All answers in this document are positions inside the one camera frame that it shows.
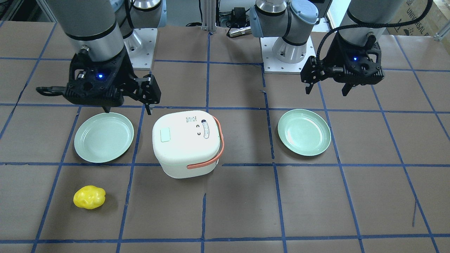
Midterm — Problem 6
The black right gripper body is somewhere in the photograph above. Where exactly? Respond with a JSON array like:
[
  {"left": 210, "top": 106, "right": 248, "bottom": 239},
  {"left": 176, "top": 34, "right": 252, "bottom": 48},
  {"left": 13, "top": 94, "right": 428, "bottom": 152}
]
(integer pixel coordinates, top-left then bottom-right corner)
[{"left": 63, "top": 48, "right": 162, "bottom": 106}]

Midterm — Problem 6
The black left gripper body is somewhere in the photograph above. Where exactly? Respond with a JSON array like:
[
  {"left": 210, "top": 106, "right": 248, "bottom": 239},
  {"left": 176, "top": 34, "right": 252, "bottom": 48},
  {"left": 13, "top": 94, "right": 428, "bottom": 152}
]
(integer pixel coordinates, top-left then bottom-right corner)
[{"left": 300, "top": 34, "right": 384, "bottom": 85}]

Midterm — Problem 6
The white rice cooker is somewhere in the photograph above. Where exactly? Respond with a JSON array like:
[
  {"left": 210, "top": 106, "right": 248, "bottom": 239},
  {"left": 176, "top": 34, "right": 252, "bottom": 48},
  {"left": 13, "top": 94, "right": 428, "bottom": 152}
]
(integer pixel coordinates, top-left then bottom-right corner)
[{"left": 152, "top": 110, "right": 225, "bottom": 179}]

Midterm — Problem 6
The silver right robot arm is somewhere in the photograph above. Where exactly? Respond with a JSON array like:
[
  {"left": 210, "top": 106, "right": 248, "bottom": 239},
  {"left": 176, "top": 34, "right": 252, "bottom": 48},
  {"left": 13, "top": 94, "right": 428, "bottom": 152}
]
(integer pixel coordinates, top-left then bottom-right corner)
[{"left": 36, "top": 0, "right": 167, "bottom": 114}]

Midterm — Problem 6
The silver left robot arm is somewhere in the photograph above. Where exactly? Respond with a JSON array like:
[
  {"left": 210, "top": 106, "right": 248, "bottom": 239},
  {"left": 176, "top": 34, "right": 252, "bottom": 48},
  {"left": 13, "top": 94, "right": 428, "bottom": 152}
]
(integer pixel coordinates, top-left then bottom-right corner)
[{"left": 249, "top": 0, "right": 433, "bottom": 96}]

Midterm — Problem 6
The green plate near left arm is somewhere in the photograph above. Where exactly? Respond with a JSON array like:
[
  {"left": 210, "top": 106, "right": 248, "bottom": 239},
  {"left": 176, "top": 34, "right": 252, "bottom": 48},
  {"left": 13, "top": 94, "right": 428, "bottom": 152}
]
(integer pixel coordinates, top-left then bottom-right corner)
[{"left": 277, "top": 109, "right": 331, "bottom": 156}]

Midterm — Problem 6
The green plate near right arm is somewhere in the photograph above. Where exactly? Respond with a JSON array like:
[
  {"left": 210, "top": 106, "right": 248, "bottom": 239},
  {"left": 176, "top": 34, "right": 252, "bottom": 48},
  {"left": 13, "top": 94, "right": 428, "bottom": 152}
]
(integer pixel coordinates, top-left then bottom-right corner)
[{"left": 74, "top": 112, "right": 134, "bottom": 163}]

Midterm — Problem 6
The yellow toy potato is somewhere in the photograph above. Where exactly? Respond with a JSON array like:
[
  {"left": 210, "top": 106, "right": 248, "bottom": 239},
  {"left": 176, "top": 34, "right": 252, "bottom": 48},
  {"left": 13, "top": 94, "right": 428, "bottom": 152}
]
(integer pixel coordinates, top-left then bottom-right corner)
[{"left": 73, "top": 185, "right": 106, "bottom": 209}]

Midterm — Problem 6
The black power adapter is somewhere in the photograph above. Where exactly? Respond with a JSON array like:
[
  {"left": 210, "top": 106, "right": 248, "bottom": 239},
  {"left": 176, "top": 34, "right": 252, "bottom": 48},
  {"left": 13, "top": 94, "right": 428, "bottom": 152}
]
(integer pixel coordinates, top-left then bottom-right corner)
[{"left": 232, "top": 7, "right": 246, "bottom": 26}]

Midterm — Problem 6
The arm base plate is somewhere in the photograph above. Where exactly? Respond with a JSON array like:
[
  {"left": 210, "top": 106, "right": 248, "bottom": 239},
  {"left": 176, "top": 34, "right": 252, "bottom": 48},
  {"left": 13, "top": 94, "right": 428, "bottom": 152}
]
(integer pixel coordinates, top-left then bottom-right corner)
[
  {"left": 124, "top": 28, "right": 158, "bottom": 71},
  {"left": 260, "top": 37, "right": 316, "bottom": 74}
]

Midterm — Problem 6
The aluminium frame post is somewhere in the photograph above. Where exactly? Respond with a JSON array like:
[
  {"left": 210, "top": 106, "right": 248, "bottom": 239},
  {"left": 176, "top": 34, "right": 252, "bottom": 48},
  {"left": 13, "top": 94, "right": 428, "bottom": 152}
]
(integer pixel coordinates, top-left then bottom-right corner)
[{"left": 200, "top": 0, "right": 219, "bottom": 34}]

